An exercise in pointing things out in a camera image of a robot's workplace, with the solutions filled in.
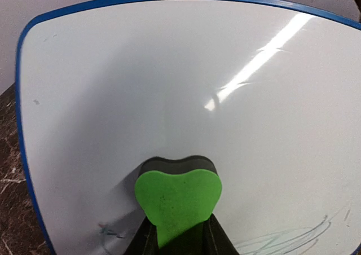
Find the blue framed whiteboard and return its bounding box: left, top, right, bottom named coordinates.
left=15, top=0, right=360, bottom=254

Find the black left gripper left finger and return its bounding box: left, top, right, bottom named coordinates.
left=133, top=217, right=159, bottom=255

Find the green bone shaped eraser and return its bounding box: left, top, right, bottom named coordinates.
left=134, top=155, right=222, bottom=252

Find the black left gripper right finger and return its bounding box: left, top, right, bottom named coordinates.
left=202, top=214, right=239, bottom=255

